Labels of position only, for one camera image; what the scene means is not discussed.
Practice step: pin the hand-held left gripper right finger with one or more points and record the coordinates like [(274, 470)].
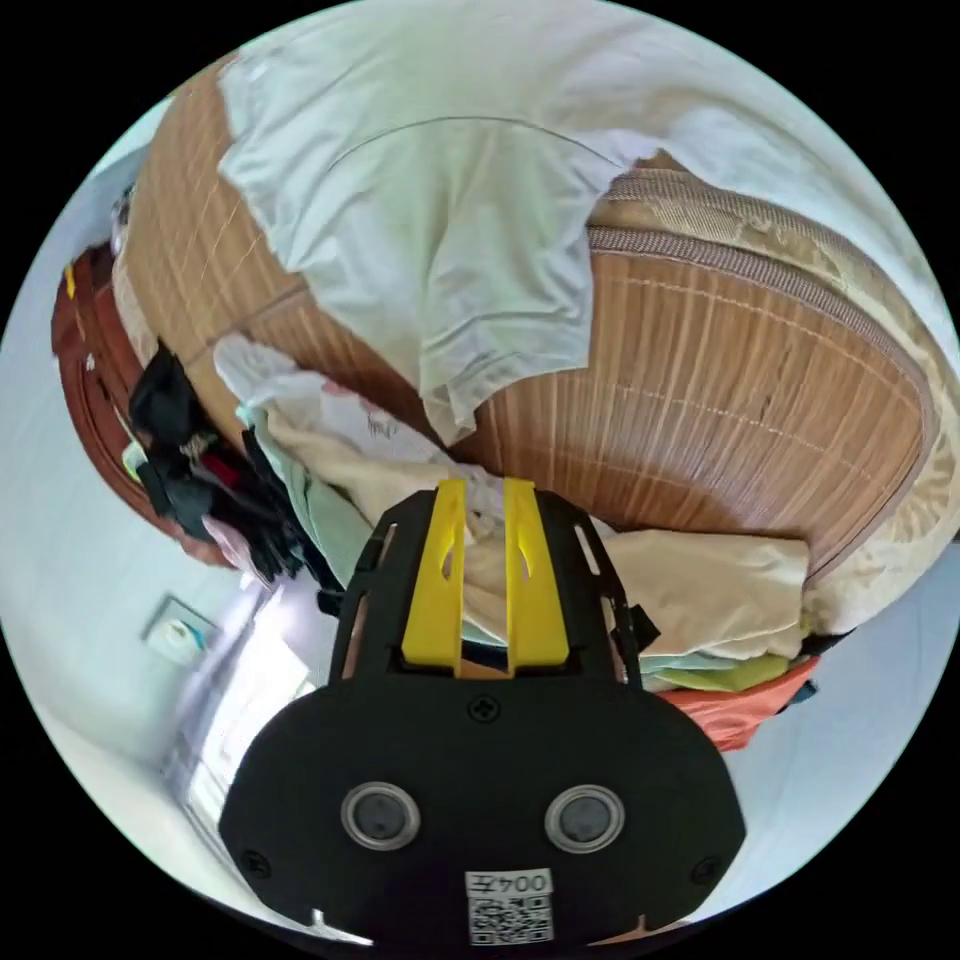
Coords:
[(529, 600)]

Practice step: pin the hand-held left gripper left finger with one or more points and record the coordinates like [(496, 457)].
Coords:
[(444, 592)]

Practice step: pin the light green short sleeve shirt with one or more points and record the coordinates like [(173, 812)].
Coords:
[(420, 225)]

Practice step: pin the pile of clothes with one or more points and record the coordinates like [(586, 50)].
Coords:
[(360, 480)]

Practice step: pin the bed with woven mat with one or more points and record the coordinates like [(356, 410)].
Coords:
[(720, 397)]

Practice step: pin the white wall switch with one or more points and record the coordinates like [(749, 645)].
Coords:
[(177, 628)]

